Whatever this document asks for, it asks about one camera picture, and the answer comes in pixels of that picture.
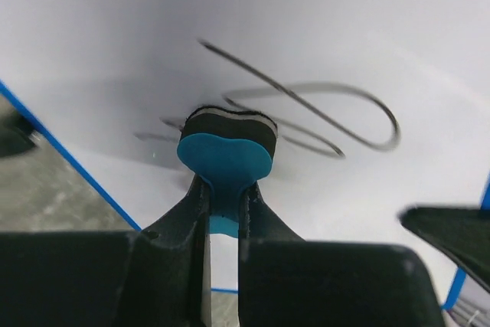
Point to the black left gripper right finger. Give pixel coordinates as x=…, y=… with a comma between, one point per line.
x=285, y=280

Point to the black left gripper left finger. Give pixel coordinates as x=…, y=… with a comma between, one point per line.
x=159, y=276

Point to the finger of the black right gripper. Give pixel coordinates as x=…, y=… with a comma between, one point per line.
x=462, y=234

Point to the blue black whiteboard eraser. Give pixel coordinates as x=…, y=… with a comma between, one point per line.
x=230, y=151

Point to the blue framed whiteboard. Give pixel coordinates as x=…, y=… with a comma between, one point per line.
x=380, y=103

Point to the black whiteboard stand foot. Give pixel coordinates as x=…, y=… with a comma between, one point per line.
x=16, y=134

